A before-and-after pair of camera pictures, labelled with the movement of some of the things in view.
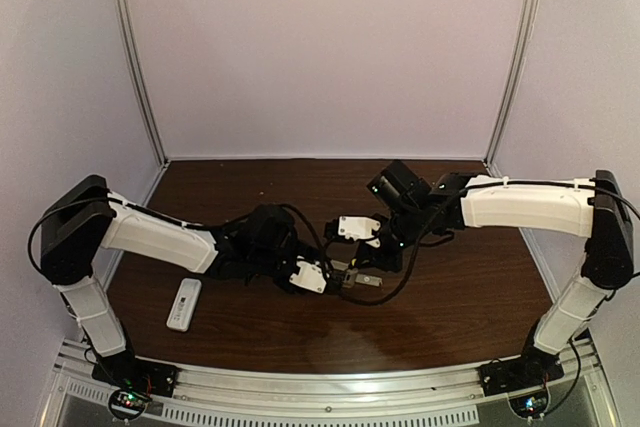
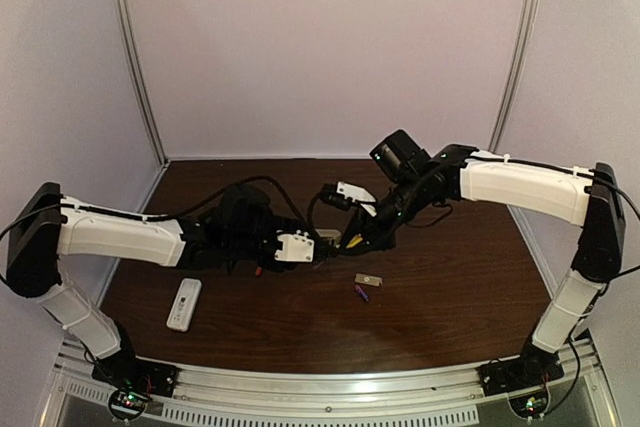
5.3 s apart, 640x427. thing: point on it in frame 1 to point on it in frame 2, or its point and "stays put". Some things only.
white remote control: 184,304 stays put
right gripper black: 364,257 to 364,226
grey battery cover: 369,280 stays put
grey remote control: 349,280 to 332,234
